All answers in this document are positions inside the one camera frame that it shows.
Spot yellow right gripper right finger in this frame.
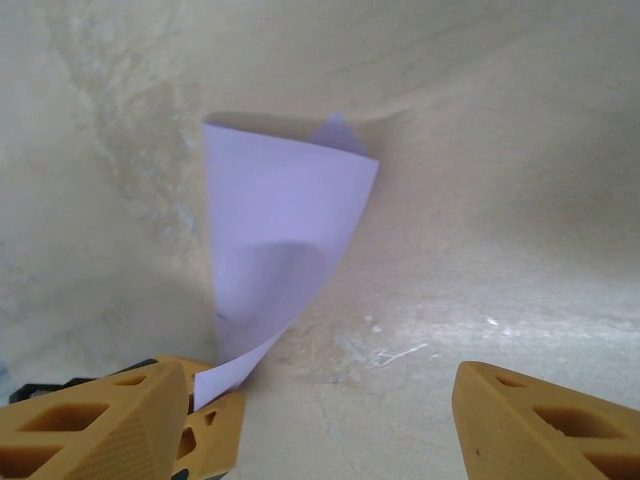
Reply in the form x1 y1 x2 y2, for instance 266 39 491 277
452 360 640 480

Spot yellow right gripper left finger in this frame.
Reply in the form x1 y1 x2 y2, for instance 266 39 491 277
0 360 190 480

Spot purple paper sheet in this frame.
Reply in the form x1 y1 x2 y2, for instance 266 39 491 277
193 111 380 410

